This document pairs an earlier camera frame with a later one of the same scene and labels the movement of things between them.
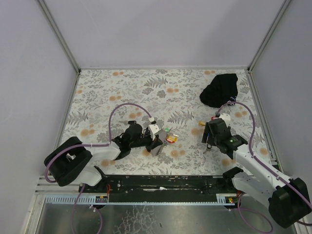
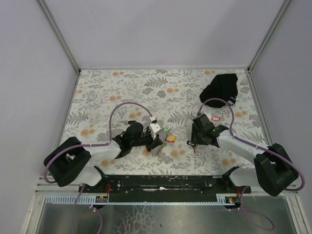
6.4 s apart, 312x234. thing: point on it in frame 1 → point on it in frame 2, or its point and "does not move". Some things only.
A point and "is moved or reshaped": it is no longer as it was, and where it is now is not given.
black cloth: x=223 y=90 does not move
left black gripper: x=154 y=144 does not move
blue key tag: x=209 y=145 is moved or reshaped
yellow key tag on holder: x=173 y=138 does not move
